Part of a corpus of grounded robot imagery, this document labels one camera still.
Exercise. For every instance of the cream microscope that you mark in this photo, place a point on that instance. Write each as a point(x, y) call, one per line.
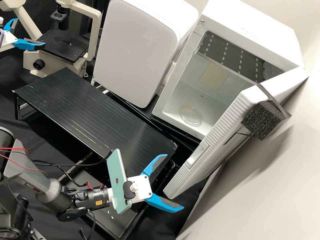
point(62, 45)

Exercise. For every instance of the incubator door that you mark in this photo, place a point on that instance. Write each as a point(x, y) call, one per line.
point(212, 140)

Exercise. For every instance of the petri dish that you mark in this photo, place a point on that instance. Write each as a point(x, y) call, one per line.
point(191, 115)

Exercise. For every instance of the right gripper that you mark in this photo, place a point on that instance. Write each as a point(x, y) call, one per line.
point(144, 186)

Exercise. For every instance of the white box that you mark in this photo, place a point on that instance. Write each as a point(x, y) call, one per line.
point(135, 50)

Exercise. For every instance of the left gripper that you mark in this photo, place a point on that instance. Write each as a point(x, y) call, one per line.
point(8, 40)

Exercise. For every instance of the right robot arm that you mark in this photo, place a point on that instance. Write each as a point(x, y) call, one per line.
point(32, 182)

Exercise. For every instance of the black tray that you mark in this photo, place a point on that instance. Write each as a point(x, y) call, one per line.
point(112, 225)

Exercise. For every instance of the white incubator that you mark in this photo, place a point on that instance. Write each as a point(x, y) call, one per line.
point(225, 30)

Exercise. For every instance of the right wrist camera phone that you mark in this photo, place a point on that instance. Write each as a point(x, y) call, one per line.
point(116, 175)

